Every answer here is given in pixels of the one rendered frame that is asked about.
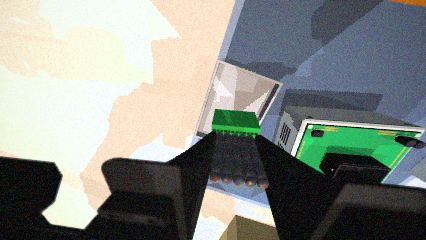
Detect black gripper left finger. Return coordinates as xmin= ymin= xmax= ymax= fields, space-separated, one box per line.
xmin=101 ymin=131 xmax=216 ymax=240

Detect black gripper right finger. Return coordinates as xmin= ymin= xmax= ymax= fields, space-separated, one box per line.
xmin=255 ymin=135 xmax=426 ymax=240

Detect green circuit board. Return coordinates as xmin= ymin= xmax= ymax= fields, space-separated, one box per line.
xmin=295 ymin=124 xmax=422 ymax=183

